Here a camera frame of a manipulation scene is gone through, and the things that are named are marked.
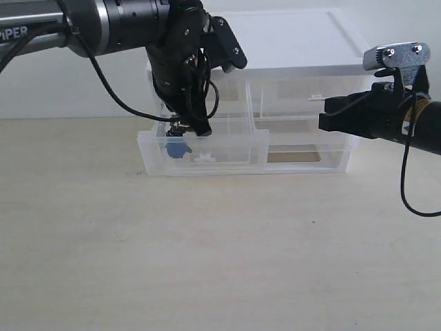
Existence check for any clear wide middle drawer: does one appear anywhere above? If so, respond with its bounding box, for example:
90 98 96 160
254 117 360 148

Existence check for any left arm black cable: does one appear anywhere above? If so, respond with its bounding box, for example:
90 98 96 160
0 13 221 121

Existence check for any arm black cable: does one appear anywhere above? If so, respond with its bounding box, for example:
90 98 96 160
0 13 221 121
401 89 441 218

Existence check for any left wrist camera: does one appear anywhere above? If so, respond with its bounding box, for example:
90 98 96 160
201 15 247 73

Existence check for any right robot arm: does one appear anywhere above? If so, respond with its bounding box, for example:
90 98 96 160
318 82 440 155

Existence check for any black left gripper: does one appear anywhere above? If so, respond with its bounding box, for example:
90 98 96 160
147 1 212 137

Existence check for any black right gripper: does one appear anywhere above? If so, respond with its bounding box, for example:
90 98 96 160
318 82 418 140

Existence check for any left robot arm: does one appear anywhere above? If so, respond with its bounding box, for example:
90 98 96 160
1 1 212 137

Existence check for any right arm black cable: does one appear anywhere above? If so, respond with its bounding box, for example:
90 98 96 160
401 89 441 218

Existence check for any key bunch with blue tag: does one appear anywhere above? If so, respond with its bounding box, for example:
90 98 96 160
165 121 193 159

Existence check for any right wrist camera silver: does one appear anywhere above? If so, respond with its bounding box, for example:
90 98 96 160
362 41 431 95

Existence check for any white plastic drawer cabinet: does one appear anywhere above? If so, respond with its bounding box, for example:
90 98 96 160
144 8 376 173

